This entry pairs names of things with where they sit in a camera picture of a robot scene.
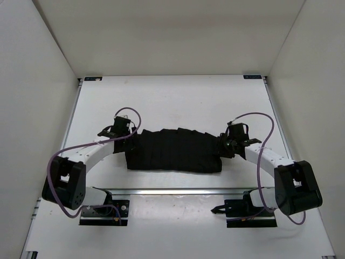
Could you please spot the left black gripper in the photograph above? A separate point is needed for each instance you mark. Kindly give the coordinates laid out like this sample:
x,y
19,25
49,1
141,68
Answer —
x,y
121,149

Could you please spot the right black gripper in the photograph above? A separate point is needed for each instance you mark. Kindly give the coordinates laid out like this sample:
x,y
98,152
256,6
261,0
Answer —
x,y
223,138

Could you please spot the black pleated skirt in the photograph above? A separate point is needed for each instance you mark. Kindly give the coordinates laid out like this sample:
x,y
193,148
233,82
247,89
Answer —
x,y
174,150

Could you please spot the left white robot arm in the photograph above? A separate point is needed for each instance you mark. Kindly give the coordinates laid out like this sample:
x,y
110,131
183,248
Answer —
x,y
68,174

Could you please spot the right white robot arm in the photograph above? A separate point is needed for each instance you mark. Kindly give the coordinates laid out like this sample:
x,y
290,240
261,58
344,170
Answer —
x,y
283,183

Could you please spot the left blue table label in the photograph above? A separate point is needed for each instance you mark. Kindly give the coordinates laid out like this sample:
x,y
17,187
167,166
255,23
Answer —
x,y
93,79

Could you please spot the blue table label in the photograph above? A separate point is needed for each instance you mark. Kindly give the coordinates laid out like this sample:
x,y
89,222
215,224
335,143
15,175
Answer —
x,y
93,79
252,76

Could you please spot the right blue table label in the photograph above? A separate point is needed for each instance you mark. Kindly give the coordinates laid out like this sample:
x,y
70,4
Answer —
x,y
252,76

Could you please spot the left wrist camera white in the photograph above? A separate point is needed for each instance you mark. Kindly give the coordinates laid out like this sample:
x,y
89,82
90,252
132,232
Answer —
x,y
121,118

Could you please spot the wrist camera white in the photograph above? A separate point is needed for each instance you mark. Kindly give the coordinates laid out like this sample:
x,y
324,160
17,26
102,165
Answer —
x,y
233,122
121,118

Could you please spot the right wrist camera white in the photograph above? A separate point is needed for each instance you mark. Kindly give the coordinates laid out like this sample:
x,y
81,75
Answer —
x,y
233,122

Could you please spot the aluminium table rail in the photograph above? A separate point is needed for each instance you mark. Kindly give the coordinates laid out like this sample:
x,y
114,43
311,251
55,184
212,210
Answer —
x,y
178,191

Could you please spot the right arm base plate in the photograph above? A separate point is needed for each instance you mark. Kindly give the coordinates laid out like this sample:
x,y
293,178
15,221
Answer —
x,y
241,213

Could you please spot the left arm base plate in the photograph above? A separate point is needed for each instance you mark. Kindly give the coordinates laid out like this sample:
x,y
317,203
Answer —
x,y
108,217

